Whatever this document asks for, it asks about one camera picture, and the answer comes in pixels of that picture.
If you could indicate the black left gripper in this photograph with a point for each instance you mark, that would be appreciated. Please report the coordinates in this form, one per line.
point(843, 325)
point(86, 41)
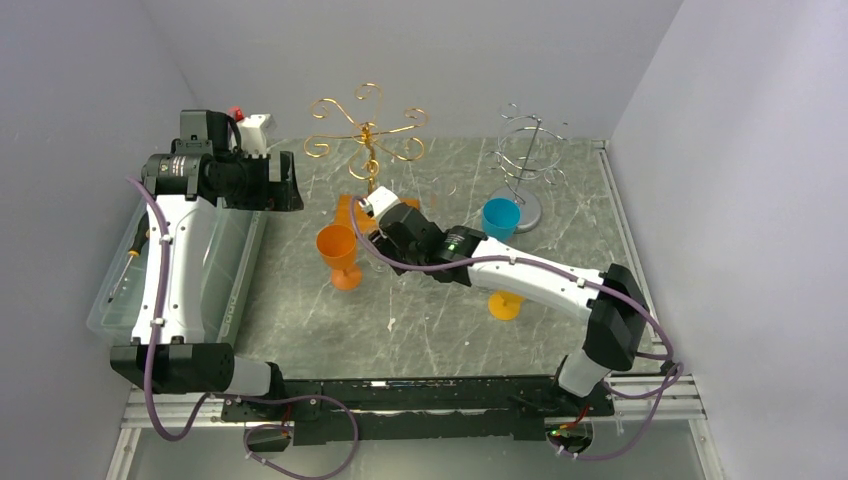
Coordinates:
point(281, 196)

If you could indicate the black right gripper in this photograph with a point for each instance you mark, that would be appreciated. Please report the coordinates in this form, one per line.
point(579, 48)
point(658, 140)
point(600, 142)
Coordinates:
point(383, 244)

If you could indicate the orange plastic goblet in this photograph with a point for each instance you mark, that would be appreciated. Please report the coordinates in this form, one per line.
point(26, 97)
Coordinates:
point(337, 245)

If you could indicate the gold wire glass rack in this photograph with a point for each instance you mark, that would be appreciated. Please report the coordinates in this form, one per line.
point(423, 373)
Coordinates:
point(368, 137)

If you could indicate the yellow plastic goblet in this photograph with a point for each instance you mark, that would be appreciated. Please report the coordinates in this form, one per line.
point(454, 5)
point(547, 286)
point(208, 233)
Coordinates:
point(505, 306)

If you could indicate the clear plastic storage box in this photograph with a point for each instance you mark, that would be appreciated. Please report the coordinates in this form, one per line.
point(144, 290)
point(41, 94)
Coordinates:
point(229, 257)

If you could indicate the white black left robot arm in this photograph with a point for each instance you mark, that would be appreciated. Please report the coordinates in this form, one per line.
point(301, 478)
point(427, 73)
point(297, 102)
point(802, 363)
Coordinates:
point(167, 353)

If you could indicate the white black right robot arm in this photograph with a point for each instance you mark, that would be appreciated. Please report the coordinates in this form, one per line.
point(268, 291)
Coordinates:
point(610, 302)

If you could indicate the blue plastic goblet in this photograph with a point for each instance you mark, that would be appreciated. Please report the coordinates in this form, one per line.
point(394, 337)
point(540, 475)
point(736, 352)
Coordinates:
point(500, 218)

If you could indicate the black yellow screwdriver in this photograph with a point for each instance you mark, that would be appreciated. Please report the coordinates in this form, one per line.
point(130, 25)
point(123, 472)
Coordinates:
point(139, 240)

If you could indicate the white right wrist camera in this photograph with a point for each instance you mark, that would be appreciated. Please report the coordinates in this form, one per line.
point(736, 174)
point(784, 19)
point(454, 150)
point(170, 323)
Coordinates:
point(379, 202)

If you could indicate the chrome wire glass rack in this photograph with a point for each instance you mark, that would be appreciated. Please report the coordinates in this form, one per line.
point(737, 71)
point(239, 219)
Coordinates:
point(526, 152)

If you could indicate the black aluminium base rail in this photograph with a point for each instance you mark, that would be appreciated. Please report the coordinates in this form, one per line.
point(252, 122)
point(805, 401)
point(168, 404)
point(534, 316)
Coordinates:
point(518, 407)

